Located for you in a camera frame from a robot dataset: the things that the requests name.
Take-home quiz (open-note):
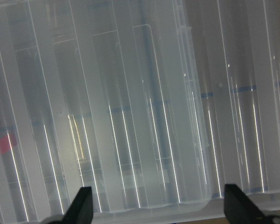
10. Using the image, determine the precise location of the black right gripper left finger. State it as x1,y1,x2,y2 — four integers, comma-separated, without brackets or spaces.
63,187,94,224

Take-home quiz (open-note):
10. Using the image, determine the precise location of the clear plastic box lid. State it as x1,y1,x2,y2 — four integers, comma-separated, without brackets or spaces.
0,0,213,224

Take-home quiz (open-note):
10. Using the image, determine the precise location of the red block front in box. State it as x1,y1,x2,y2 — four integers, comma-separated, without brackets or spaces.
0,134,18,154

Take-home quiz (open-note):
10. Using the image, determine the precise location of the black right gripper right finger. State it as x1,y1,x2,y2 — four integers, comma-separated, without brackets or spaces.
224,184,267,224

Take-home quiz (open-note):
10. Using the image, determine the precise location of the clear plastic storage box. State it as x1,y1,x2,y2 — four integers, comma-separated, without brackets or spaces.
175,0,280,224

